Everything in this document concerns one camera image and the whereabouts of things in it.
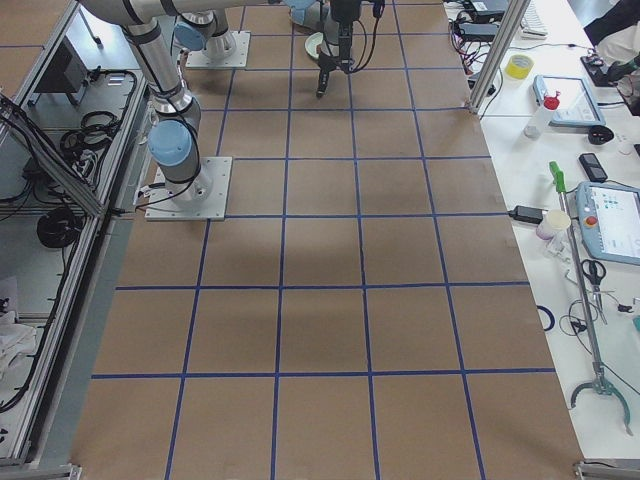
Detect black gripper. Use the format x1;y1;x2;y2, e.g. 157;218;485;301
329;0;386;27
316;22;353;97

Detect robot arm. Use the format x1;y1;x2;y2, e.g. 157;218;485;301
173;1;338;98
82;1;377;201

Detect light green plate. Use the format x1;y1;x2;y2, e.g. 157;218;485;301
304;32;323;61

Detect yellow tape roll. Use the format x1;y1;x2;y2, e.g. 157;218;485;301
504;54;534;80

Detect clear bottle red cap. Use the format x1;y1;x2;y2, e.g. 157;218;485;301
523;91;561;140

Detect teach pendant tablet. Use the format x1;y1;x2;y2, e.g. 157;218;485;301
532;75;606;128
575;182;639;265

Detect black power adapter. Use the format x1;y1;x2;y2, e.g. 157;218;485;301
507;205;546;225

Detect white paper cup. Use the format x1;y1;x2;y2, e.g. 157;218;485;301
536;210;571;241

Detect black scissors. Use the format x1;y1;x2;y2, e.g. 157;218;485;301
580;259;607;324

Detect reacher grabber tool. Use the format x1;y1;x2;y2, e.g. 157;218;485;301
548;160;635;436

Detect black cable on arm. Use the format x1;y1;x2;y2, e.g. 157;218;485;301
349;0;384;75

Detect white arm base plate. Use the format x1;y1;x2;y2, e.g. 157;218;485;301
145;157;233;221
186;30;251;70

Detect aluminium frame post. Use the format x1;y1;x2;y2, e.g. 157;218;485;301
468;0;530;114

